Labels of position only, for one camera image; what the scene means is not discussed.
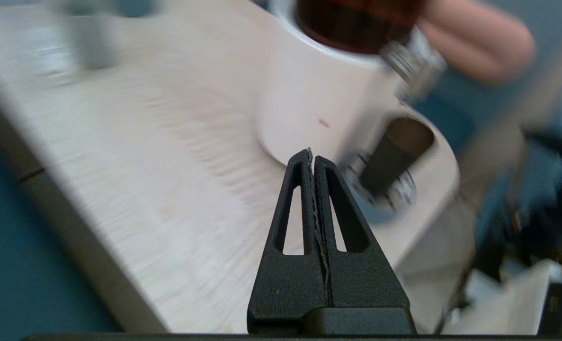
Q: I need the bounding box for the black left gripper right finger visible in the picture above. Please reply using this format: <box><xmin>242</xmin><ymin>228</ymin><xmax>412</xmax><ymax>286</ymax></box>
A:
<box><xmin>312</xmin><ymin>155</ymin><xmax>410</xmax><ymax>308</ymax></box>

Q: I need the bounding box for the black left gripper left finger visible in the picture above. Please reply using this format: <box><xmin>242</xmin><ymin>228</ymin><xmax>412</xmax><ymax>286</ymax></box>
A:
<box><xmin>247</xmin><ymin>148</ymin><xmax>331</xmax><ymax>334</ymax></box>

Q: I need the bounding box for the large dark tea dispenser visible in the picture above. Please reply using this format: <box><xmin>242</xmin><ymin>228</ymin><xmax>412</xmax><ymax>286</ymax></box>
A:
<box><xmin>255</xmin><ymin>0</ymin><xmax>449</xmax><ymax>166</ymax></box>

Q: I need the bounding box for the grey-blue cup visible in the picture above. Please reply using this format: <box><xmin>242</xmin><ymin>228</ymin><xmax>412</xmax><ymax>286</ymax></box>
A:
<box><xmin>68</xmin><ymin>14</ymin><xmax>120</xmax><ymax>71</ymax></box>

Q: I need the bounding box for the large blue-grey perforated drip tray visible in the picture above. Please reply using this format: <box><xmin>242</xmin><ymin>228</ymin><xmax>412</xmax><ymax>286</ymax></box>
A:
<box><xmin>342</xmin><ymin>154</ymin><xmax>419</xmax><ymax>224</ymax></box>

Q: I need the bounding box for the teal right bench sofa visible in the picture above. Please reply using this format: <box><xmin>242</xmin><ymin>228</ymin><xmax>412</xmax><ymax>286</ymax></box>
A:
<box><xmin>411</xmin><ymin>0</ymin><xmax>562</xmax><ymax>157</ymax></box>

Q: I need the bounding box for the teal bench sofa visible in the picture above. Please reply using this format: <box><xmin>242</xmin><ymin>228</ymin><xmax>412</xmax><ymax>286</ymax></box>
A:
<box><xmin>411</xmin><ymin>0</ymin><xmax>562</xmax><ymax>157</ymax></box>
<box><xmin>0</xmin><ymin>128</ymin><xmax>120</xmax><ymax>334</ymax></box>

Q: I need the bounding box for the pink right bolster cushion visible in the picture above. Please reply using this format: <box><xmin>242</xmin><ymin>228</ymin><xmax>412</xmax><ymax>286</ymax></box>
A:
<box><xmin>418</xmin><ymin>0</ymin><xmax>536</xmax><ymax>86</ymax></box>

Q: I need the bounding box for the teal left bench sofa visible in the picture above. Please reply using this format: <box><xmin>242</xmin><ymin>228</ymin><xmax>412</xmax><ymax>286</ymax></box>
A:
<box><xmin>0</xmin><ymin>128</ymin><xmax>120</xmax><ymax>334</ymax></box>

